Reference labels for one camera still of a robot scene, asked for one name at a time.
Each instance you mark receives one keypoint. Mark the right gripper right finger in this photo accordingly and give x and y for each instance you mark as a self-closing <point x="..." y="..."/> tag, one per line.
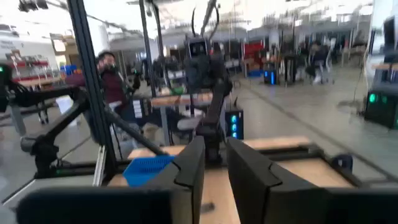
<point x="258" y="193"/>

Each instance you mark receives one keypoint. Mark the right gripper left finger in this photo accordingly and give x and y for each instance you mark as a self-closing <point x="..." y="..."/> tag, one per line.
<point x="189" y="186"/>

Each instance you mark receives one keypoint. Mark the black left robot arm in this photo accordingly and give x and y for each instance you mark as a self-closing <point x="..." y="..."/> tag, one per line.
<point x="214" y="118"/>

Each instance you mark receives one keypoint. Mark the black background robot arm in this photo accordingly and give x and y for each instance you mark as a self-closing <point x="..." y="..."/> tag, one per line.
<point x="59" y="118"/>

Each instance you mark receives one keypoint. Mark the wooden background table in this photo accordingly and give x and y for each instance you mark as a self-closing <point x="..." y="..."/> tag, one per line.
<point x="174" y="100"/>

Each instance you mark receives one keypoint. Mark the blue plastic basket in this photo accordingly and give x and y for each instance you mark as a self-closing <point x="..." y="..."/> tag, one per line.
<point x="143" y="171"/>

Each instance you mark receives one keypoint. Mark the red tool cabinet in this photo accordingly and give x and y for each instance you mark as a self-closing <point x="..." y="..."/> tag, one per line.
<point x="253" y="54"/>

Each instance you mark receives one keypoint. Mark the black computer tower blue lights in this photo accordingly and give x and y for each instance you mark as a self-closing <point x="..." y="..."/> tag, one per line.
<point x="234" y="124"/>
<point x="270" y="76"/>

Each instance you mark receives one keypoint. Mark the black clamp hook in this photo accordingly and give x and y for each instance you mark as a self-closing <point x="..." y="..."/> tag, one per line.
<point x="342" y="163"/>

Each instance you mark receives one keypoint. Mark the person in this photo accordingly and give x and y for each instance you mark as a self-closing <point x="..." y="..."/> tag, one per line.
<point x="318" y="62"/>
<point x="113" y="88"/>

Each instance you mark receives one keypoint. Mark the black box green light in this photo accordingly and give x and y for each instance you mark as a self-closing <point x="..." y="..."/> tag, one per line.
<point x="381" y="109"/>

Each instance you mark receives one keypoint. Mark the red storage shelf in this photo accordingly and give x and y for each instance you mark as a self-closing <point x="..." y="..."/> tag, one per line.
<point x="31" y="70"/>

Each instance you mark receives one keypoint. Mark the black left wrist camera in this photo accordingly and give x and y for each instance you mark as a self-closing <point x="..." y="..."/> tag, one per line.
<point x="197" y="48"/>

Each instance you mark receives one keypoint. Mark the silver frame bracket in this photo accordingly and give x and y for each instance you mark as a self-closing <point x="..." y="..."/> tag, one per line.
<point x="100" y="168"/>

